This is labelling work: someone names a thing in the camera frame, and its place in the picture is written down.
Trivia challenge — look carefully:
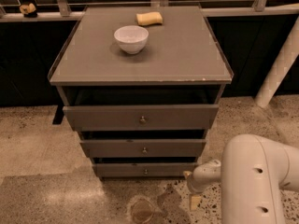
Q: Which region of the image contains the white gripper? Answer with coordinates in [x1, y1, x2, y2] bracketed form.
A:
[183, 160, 221, 211]

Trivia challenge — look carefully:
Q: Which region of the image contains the grey top drawer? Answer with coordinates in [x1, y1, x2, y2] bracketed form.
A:
[64, 105, 219, 132]

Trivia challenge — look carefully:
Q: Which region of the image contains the grey bottom drawer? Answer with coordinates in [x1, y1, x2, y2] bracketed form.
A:
[93, 162, 196, 178]

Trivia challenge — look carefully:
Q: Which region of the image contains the white diagonal pipe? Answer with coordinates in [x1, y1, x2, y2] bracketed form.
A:
[254, 18, 299, 108]

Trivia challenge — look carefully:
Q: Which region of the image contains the grey drawer cabinet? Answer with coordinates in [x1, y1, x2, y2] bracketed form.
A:
[49, 7, 233, 166]

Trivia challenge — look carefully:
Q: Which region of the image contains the grey middle drawer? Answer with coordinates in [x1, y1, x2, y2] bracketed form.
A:
[80, 139, 206, 158]

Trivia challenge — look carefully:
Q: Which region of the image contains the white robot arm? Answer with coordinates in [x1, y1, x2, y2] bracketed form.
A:
[184, 134, 299, 224]

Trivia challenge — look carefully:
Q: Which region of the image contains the small yellow black object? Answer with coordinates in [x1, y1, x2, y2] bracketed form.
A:
[20, 3, 37, 18]

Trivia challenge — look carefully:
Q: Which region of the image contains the yellow sponge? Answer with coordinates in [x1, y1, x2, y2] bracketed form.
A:
[136, 12, 163, 26]

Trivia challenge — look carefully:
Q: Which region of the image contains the white ceramic bowl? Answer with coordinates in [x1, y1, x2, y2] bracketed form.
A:
[114, 25, 149, 54]

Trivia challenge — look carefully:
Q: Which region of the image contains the grey drawer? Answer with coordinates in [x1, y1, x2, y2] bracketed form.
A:
[80, 139, 206, 158]
[64, 105, 219, 132]
[93, 162, 196, 178]

